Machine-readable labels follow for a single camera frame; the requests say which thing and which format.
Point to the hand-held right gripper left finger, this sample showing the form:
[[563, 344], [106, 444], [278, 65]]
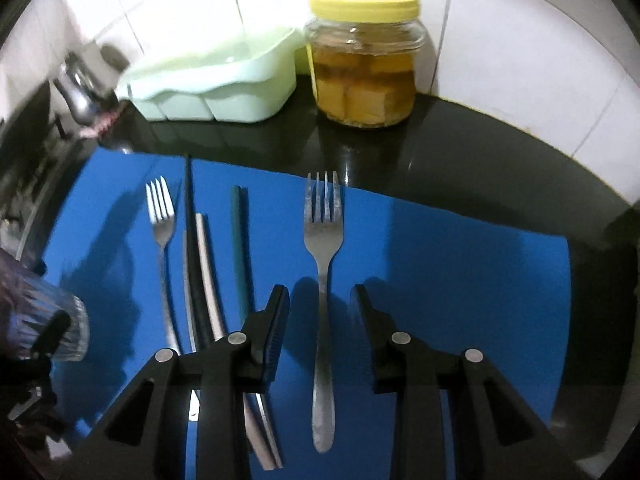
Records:
[[280, 340]]

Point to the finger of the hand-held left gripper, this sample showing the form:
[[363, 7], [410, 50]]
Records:
[[52, 332]]

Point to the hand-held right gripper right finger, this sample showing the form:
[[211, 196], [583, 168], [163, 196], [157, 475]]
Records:
[[365, 330]]

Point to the purple rimmed glass cup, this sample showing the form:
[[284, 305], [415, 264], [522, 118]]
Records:
[[30, 285]]

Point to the whitish silver chopstick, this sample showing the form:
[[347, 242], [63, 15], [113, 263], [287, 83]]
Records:
[[207, 270]]

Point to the silver teal chopstick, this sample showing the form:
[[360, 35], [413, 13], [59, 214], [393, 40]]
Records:
[[188, 285], [241, 240]]

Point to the black printed chopstick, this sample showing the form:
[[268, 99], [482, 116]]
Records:
[[195, 240]]

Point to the blue mat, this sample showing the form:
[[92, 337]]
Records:
[[450, 270]]

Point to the gas stove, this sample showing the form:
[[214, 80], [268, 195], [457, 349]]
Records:
[[35, 170]]

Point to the pink white cloth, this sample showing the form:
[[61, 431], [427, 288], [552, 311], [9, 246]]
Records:
[[102, 125]]

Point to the steel pitcher with lid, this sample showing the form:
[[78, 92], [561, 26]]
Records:
[[82, 95]]

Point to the yellow lid glass jar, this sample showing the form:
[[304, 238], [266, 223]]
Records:
[[365, 90]]

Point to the pale green divided tray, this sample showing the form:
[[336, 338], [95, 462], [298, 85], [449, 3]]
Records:
[[225, 95]]

